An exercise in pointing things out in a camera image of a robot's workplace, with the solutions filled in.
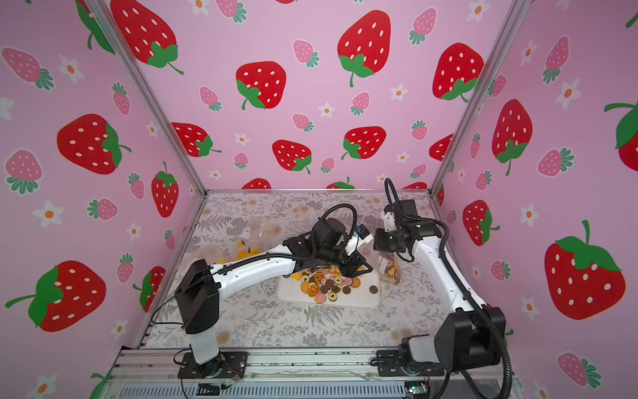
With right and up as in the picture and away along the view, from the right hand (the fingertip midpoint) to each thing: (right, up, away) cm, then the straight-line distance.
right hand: (372, 243), depth 82 cm
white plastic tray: (0, -20, +7) cm, 21 cm away
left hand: (-2, -6, -7) cm, 9 cm away
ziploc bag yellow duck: (-46, 0, +20) cm, 51 cm away
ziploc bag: (+6, -9, +4) cm, 12 cm away
